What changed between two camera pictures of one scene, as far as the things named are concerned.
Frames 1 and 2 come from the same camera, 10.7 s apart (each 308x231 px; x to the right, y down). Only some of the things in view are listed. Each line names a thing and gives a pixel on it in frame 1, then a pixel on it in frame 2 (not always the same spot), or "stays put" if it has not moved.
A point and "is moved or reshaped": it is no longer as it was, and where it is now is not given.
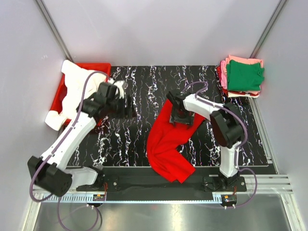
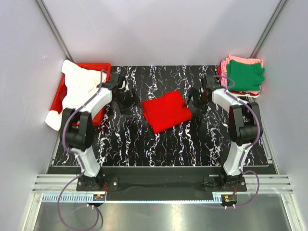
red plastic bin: x=104 y=68 stays put
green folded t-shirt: x=242 y=76 stays put
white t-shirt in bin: x=81 y=84 stays put
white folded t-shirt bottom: x=230 y=94 stays put
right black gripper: x=188 y=121 → x=200 y=109
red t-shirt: x=165 y=138 is moved or reshaped
